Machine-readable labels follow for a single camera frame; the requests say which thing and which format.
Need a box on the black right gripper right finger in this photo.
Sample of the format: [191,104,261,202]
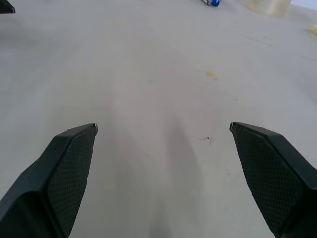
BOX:
[229,121,317,238]

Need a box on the black pointed right gripper left finger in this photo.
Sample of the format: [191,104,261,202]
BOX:
[0,0,16,14]

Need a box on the clear plastic container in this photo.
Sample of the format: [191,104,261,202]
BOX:
[245,0,292,17]

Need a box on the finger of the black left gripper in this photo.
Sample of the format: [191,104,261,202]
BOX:
[0,123,99,238]

